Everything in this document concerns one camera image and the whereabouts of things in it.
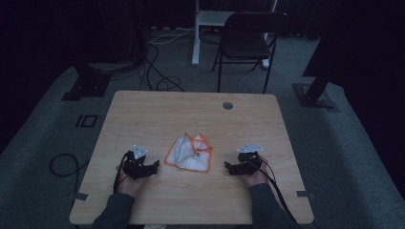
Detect person's left hand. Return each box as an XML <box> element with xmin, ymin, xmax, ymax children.
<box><xmin>115</xmin><ymin>157</ymin><xmax>151</xmax><ymax>198</ymax></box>

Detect white cloth with orange edge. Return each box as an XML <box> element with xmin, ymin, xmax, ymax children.
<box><xmin>163</xmin><ymin>132</ymin><xmax>214</xmax><ymax>173</ymax></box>

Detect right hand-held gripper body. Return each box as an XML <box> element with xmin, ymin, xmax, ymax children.
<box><xmin>235</xmin><ymin>143</ymin><xmax>265</xmax><ymax>177</ymax></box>

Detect person's right hand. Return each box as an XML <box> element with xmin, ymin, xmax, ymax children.
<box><xmin>243</xmin><ymin>154</ymin><xmax>270</xmax><ymax>188</ymax></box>

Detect black folding chair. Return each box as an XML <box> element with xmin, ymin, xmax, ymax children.
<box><xmin>211</xmin><ymin>11</ymin><xmax>289</xmax><ymax>94</ymax></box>

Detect black floor cables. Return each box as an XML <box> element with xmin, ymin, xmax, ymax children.
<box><xmin>139</xmin><ymin>43</ymin><xmax>186</xmax><ymax>94</ymax></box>

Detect black stand base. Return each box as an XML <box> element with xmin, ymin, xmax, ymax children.
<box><xmin>61</xmin><ymin>62</ymin><xmax>113</xmax><ymax>102</ymax></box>
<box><xmin>292</xmin><ymin>72</ymin><xmax>339</xmax><ymax>113</ymax></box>

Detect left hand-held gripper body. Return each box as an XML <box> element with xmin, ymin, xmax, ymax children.
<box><xmin>121</xmin><ymin>144</ymin><xmax>155</xmax><ymax>181</ymax></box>

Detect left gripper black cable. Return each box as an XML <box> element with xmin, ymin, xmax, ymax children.
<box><xmin>112</xmin><ymin>150</ymin><xmax>134</xmax><ymax>195</ymax></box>

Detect white floor cable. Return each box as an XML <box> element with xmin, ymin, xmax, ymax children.
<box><xmin>148</xmin><ymin>27</ymin><xmax>196</xmax><ymax>46</ymax></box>

